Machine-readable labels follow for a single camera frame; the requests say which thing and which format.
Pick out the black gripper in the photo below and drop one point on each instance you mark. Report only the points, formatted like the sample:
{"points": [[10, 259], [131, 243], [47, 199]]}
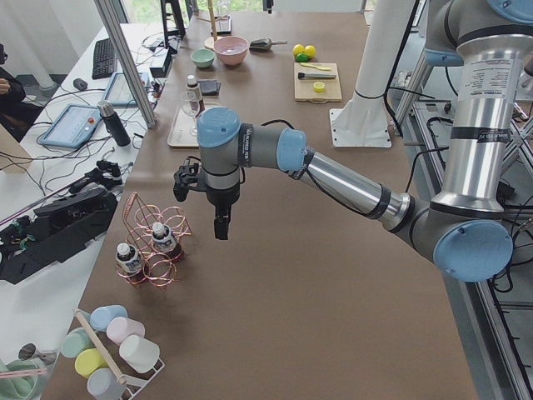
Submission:
{"points": [[221, 206]]}

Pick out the copper wire bottle basket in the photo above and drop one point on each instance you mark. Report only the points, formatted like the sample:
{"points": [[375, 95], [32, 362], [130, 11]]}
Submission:
{"points": [[138, 217]]}

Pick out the tea bottle front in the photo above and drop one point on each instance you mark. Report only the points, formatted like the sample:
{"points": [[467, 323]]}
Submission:
{"points": [[194, 88]]}

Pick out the tea bottle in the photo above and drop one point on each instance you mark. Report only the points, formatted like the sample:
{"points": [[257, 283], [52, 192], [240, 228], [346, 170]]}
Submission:
{"points": [[130, 264], [194, 88], [165, 242]]}

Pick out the tea bottle middle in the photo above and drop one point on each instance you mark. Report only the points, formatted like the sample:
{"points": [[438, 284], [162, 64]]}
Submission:
{"points": [[165, 242]]}

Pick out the cream serving tray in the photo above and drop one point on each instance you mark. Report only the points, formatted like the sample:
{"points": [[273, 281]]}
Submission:
{"points": [[180, 133]]}

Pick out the clear wine glass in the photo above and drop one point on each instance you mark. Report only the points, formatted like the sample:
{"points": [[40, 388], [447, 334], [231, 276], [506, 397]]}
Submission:
{"points": [[191, 107]]}

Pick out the grey folded cloth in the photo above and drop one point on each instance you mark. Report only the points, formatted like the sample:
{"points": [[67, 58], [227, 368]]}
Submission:
{"points": [[209, 87]]}

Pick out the black thermos bottle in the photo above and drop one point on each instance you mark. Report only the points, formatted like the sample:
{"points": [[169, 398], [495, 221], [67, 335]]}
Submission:
{"points": [[113, 123]]}

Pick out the pink cup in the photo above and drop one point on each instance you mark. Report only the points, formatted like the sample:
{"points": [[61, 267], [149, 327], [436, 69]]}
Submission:
{"points": [[122, 327]]}

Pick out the blue cup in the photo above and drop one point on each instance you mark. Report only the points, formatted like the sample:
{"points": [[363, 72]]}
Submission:
{"points": [[102, 316]]}

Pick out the white cup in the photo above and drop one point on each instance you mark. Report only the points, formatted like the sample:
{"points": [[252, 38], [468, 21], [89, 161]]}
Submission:
{"points": [[140, 353]]}

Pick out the half lemon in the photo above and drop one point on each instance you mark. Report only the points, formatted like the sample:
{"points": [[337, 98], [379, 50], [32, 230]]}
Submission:
{"points": [[319, 87]]}

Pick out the black device chassis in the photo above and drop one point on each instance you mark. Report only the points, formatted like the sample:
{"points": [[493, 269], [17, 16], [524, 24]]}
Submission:
{"points": [[62, 228]]}

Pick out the wooden cutting board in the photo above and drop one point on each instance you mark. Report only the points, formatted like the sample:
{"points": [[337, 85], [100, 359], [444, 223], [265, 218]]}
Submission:
{"points": [[303, 89]]}

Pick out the pink bowl with ice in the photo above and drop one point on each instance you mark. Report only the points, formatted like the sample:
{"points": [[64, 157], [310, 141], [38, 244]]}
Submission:
{"points": [[231, 50]]}

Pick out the yellow peeler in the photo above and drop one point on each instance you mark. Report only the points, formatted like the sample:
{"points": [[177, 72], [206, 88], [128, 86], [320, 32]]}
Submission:
{"points": [[315, 66]]}

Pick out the metal scoop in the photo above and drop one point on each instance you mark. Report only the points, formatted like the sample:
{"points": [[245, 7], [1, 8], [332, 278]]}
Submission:
{"points": [[264, 44]]}

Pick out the green lime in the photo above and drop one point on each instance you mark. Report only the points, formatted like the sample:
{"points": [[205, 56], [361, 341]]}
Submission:
{"points": [[301, 58]]}

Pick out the white cup rack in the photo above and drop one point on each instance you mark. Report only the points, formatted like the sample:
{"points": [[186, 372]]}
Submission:
{"points": [[134, 381]]}

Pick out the green cup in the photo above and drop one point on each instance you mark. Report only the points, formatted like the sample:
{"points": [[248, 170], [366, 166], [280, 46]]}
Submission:
{"points": [[76, 342]]}

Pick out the yellow lemon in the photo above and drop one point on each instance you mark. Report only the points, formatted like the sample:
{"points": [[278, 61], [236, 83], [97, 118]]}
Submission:
{"points": [[298, 49], [310, 51]]}

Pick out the yellow cup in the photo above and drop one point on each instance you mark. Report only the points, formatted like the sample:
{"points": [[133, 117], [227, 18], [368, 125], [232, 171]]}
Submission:
{"points": [[88, 361]]}

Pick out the black keyboard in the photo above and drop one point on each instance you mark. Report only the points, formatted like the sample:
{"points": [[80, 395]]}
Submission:
{"points": [[104, 59]]}

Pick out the computer mouse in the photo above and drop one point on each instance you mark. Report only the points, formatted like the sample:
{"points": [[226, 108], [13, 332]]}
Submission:
{"points": [[80, 84]]}

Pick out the grey cup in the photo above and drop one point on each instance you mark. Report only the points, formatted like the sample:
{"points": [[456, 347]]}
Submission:
{"points": [[103, 385]]}

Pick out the wooden glass tree stand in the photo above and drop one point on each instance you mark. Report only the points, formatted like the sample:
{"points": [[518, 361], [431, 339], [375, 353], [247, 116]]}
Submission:
{"points": [[218, 16]]}

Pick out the green bowl with utensils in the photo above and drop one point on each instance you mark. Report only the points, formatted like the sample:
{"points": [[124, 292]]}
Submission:
{"points": [[26, 377]]}

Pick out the tea bottle near handle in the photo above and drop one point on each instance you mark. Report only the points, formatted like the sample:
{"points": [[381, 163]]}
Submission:
{"points": [[130, 264]]}

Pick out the aluminium frame post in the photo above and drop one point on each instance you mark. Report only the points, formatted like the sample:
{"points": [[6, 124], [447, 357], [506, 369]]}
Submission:
{"points": [[111, 22]]}

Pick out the black handled knife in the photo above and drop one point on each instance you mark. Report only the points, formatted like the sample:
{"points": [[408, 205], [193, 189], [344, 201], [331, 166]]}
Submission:
{"points": [[315, 75]]}

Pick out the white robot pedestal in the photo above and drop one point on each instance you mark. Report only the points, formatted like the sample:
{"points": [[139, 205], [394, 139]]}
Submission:
{"points": [[363, 120]]}

